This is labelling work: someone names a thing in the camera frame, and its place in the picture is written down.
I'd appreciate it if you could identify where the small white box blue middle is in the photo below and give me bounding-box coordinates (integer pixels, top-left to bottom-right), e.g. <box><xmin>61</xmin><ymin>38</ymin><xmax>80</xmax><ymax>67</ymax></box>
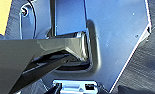
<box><xmin>51</xmin><ymin>79</ymin><xmax>99</xmax><ymax>94</ymax></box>

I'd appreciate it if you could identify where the thick grey robot torso limb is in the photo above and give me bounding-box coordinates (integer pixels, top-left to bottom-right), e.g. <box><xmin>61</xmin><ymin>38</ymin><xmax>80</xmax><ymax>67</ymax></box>
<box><xmin>0</xmin><ymin>31</ymin><xmax>93</xmax><ymax>94</ymax></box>

